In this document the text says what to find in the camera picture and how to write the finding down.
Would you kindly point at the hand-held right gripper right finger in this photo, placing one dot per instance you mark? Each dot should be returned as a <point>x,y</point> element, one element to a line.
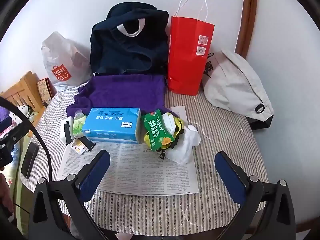
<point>230,178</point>

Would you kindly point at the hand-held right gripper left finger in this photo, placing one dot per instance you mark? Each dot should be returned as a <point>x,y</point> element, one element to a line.
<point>94,176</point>

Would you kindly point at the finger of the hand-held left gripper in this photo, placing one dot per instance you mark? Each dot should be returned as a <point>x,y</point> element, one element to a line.
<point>13,137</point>

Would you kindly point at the green pocket tissue pack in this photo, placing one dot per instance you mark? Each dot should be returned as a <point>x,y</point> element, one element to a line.
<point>78,126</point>

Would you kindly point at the person's left hand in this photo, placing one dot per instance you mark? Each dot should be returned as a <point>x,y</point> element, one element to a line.
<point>5,192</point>

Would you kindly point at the black smartphone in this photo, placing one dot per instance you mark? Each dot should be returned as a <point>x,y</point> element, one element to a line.
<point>30,160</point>

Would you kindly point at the fruit print sticker sheet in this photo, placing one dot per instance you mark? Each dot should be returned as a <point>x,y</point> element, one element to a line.
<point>78,147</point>

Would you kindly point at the grey striped bed sheet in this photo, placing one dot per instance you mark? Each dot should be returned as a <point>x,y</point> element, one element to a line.
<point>220,140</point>

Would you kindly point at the newspaper sheet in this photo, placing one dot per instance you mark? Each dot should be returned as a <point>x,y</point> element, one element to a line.
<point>140,170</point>

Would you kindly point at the wooden headboard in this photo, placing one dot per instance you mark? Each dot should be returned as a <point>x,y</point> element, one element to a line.
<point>23,87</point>

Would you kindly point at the blue tissue pack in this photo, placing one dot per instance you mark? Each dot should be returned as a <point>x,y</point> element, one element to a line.
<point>112,126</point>

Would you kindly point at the white crumpled tissue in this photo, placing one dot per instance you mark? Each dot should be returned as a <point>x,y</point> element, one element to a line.
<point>185,145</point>
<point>168,123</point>

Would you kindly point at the yellow and white packet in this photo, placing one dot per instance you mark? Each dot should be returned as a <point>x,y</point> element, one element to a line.
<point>179,127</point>

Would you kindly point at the green snack packet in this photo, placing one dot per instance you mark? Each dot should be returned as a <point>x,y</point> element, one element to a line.
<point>156,132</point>

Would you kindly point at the purple towel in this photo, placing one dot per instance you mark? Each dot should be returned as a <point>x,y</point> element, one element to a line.
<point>125,92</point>

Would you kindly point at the white plastic shopping bag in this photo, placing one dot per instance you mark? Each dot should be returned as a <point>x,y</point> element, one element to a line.
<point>63,62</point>

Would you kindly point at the red paper bag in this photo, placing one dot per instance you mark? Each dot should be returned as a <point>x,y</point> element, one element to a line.
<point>186,60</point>

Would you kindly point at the navy blue backpack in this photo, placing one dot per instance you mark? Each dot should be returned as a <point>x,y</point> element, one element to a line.
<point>125,50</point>

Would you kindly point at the brown picture frame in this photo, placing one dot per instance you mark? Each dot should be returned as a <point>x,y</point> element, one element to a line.
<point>46,90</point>

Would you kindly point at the brown wooden door frame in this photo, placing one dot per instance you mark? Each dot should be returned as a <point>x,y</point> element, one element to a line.
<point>247,17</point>

